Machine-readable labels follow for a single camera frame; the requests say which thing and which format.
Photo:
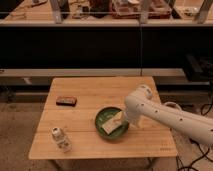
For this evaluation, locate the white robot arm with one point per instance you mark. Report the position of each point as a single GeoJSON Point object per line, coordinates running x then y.
{"type": "Point", "coordinates": [138, 103]}

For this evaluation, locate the green round plate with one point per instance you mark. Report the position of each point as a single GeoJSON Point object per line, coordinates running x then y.
{"type": "Point", "coordinates": [104, 115]}

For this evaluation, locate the pale sponge on plate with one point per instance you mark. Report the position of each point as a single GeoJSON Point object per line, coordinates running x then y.
{"type": "Point", "coordinates": [113, 123]}

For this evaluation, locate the brown snack bar packet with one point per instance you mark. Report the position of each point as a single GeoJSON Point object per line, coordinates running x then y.
{"type": "Point", "coordinates": [66, 101]}

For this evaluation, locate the wooden table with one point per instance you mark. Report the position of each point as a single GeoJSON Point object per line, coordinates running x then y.
{"type": "Point", "coordinates": [150, 139]}

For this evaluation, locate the long workbench shelf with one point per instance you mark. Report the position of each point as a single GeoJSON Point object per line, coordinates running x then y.
{"type": "Point", "coordinates": [44, 39]}

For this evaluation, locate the black box on right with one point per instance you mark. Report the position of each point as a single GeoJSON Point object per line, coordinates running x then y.
{"type": "Point", "coordinates": [199, 69]}

